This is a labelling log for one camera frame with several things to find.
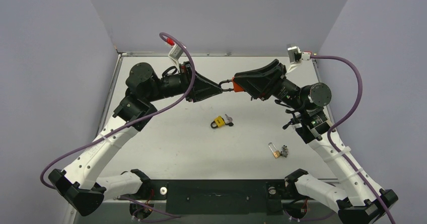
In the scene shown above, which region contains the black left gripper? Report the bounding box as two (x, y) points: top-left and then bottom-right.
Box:
(146, 61), (223, 103)

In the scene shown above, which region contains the orange black padlock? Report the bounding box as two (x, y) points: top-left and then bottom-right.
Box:
(219, 79), (245, 93)

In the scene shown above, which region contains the yellow padlock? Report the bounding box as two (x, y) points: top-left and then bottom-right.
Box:
(210, 116), (226, 129)

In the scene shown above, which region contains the silver keys bunch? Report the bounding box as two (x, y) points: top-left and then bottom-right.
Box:
(225, 114), (234, 126)

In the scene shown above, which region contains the brass padlock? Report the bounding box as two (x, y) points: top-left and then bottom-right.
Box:
(268, 142), (281, 159)

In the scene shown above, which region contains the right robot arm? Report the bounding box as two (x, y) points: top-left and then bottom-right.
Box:
(232, 60), (398, 223)

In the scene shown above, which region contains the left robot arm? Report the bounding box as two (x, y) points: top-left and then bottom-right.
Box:
(48, 62), (222, 216)

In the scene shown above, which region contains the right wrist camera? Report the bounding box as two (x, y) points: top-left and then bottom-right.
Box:
(287, 44), (312, 74)

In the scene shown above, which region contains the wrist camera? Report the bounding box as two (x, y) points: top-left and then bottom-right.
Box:
(287, 44), (312, 74)
(168, 44), (184, 68)

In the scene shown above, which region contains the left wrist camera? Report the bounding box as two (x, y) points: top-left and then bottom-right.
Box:
(168, 44), (184, 68)

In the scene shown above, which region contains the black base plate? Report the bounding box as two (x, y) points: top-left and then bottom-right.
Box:
(127, 179), (304, 215)

